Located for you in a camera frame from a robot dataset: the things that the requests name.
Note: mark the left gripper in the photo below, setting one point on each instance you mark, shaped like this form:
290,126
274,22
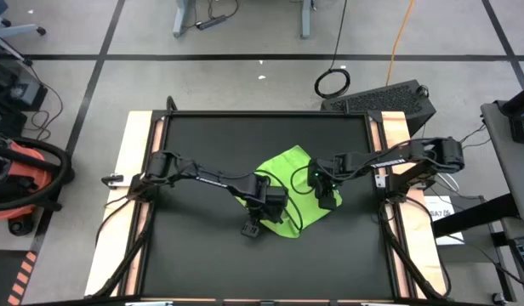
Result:
255,208

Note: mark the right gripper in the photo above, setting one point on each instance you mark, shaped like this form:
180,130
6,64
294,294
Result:
335,172

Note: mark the green towel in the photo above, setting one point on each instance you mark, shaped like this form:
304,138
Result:
292,161

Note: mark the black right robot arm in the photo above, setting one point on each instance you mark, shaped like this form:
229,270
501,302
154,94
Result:
394,159

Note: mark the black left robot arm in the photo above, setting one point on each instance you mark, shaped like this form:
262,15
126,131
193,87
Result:
211,180

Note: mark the white paper label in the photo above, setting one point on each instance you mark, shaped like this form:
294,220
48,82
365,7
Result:
440,204

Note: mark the black computer case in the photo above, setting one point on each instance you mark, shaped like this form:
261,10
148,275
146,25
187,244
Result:
381,100

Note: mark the light wooden base board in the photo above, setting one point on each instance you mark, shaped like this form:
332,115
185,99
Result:
117,255

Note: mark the black desk beam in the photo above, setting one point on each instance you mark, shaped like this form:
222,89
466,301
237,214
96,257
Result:
474,214

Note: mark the black clamp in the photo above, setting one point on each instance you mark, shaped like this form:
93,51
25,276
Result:
111,180

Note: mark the grey desk leg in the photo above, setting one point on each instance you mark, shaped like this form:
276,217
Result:
305,21
181,21

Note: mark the grey desk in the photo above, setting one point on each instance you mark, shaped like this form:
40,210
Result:
508,161

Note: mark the black caster wheel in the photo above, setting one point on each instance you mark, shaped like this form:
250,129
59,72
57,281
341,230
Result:
499,298

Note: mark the black device with screen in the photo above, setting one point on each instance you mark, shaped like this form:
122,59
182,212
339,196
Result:
521,127

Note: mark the black power strip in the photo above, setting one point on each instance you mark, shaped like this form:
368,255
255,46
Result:
212,22

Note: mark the orange vacuum cleaner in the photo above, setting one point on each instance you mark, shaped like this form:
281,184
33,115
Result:
30,163

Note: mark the hazard striped floor mat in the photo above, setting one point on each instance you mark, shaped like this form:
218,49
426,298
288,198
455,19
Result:
2,276

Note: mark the black equipment cart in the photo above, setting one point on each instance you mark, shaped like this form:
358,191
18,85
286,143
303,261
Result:
15,89

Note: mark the grey office chair base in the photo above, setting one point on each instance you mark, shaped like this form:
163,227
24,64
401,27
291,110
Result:
15,29

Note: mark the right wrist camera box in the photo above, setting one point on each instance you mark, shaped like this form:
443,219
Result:
315,173

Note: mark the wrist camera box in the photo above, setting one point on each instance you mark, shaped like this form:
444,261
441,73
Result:
277,197
315,173

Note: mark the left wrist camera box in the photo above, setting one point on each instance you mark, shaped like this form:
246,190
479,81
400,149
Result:
277,197

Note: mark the silver metal bracket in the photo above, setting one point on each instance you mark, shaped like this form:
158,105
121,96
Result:
379,180

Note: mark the black diagonal frame strut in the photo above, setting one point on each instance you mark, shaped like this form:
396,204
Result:
121,261
411,262

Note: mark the black table frame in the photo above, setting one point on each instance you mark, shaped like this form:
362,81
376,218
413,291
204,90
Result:
266,113

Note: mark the black curved frame hook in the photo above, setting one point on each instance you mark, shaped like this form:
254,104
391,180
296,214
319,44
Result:
168,104

